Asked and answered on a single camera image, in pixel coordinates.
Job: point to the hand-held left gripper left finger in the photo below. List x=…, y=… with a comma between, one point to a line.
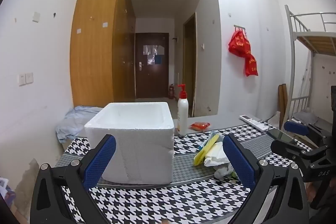
x=99, y=161

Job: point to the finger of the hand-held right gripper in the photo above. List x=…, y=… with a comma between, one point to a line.
x=287, y=146
x=296, y=128

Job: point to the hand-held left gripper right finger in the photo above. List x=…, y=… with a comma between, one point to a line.
x=239, y=163

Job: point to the green tissue packet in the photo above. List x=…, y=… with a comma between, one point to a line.
x=223, y=171

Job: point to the white towel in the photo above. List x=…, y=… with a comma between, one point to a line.
x=216, y=154

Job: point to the light blue tissue packet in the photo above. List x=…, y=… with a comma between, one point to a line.
x=207, y=140

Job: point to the white foam box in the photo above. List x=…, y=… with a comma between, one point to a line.
x=141, y=155

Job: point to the black smartphone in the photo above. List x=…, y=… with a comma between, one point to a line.
x=282, y=136

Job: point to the wooden boards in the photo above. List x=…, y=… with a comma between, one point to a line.
x=282, y=103

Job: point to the white remote control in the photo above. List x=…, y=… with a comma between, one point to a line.
x=256, y=123

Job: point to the light blue cloth bundle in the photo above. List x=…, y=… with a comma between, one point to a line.
x=76, y=119

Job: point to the red snack packet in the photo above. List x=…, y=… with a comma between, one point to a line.
x=200, y=126

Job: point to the houndstooth table mat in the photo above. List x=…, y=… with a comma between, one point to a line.
x=157, y=200

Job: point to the white lotion pump bottle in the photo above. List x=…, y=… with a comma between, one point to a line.
x=183, y=116

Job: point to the metal bunk bed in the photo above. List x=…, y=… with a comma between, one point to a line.
x=315, y=40

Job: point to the dark brown entrance door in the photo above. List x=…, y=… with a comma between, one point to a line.
x=152, y=79

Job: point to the red plastic bag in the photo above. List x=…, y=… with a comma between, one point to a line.
x=241, y=48

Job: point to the red fire extinguisher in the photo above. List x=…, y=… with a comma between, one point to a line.
x=171, y=92

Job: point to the printed paper sheets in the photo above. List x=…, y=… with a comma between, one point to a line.
x=4, y=187

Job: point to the wooden side door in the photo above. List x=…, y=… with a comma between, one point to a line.
x=189, y=69

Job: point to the blue paper notice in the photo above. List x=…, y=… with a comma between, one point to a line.
x=158, y=59

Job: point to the wooden wardrobe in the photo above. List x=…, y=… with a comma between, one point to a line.
x=97, y=43

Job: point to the grey paper notices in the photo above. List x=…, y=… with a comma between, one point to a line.
x=149, y=52

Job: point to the white wall switch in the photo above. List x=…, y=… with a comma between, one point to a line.
x=29, y=77

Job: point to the white wall socket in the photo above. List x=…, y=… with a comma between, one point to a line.
x=21, y=79

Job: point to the metal wall hook rack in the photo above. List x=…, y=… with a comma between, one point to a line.
x=240, y=27

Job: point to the white wall junction cover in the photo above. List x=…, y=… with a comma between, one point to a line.
x=36, y=17

